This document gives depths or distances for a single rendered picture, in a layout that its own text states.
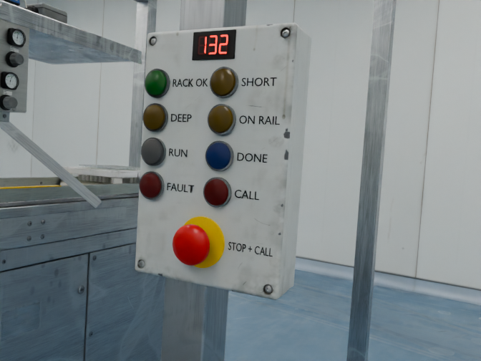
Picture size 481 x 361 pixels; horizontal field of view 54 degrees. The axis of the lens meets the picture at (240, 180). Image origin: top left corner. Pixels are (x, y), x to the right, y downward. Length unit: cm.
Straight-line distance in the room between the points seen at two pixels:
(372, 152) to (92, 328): 104
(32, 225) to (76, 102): 472
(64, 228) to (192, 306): 80
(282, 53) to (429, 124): 340
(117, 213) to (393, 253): 278
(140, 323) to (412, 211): 257
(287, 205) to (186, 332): 22
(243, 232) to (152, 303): 135
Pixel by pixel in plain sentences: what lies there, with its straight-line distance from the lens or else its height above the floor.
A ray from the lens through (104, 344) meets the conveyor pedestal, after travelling 164.
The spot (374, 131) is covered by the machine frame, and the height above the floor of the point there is 105.
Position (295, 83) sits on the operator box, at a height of 101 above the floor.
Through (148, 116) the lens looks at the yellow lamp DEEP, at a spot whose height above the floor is 98.
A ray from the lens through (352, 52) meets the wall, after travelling 406.
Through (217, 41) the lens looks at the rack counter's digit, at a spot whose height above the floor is 105.
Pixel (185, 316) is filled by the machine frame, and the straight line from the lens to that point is 59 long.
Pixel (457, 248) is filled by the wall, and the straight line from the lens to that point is 382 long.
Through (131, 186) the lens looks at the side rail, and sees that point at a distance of 151.
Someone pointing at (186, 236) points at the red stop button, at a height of 86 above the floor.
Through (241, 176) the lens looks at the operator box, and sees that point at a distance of 46.
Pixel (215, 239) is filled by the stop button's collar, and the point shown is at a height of 86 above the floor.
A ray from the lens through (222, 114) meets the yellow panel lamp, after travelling 46.
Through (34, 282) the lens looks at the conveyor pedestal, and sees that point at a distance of 137.
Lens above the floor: 94
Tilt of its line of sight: 3 degrees down
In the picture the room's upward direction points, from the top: 4 degrees clockwise
